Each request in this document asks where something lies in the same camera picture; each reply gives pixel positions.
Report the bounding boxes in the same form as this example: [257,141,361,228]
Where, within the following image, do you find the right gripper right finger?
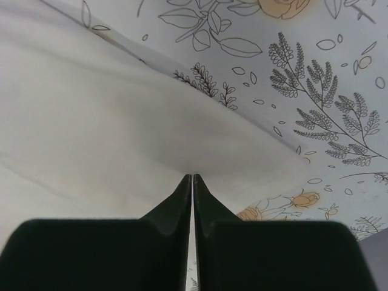
[193,175,376,291]

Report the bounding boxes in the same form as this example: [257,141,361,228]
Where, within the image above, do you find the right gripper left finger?
[1,175,192,290]

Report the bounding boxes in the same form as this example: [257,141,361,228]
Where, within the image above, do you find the white t shirt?
[1,1,306,241]

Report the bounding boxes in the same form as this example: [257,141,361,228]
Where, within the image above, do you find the floral patterned table cloth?
[39,0,388,291]

